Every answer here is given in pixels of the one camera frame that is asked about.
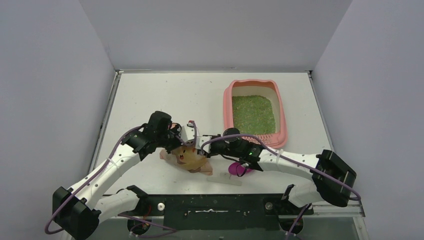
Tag beige cat litter bag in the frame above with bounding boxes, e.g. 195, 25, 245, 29
159, 145, 213, 176

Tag purple litter scoop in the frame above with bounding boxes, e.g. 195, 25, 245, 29
228, 162, 253, 177

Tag white bag clip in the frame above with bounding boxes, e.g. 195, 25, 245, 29
206, 172, 243, 186

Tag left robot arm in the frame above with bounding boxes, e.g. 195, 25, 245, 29
50, 111, 182, 240

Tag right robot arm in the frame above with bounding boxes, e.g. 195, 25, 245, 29
196, 128, 361, 214

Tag green cat litter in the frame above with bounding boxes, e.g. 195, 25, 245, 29
232, 95, 276, 135

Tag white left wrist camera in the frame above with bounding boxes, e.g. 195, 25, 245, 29
179, 120, 200, 148

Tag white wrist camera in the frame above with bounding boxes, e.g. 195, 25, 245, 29
179, 120, 200, 148
195, 135, 212, 155

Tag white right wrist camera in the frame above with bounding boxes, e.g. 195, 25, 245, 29
195, 135, 212, 155

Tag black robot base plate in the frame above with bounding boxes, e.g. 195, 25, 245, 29
126, 193, 302, 231

